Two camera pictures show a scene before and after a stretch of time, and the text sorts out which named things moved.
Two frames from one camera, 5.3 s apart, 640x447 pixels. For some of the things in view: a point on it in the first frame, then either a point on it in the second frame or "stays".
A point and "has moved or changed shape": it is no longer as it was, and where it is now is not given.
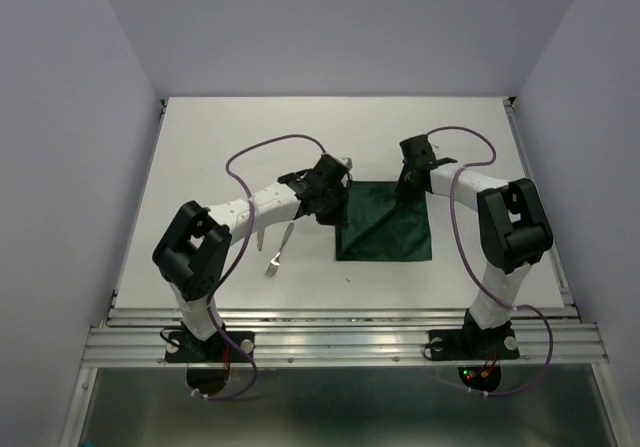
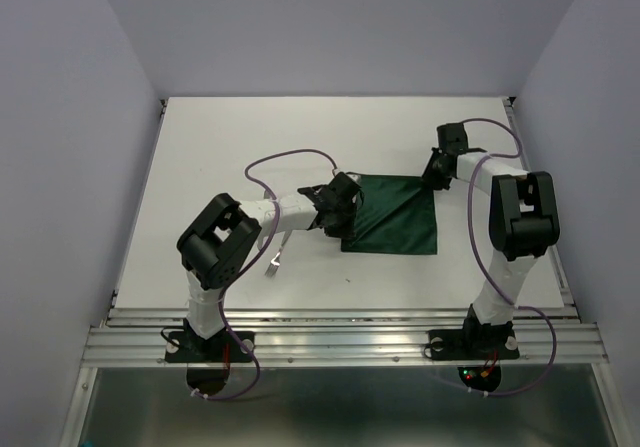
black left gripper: [339, 218] -> [346, 231]
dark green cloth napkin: [383, 226] has moved or changed shape
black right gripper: [403, 191] -> [428, 175]
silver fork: [275, 263] stays
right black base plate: [490, 344] stays
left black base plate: [219, 348] stays
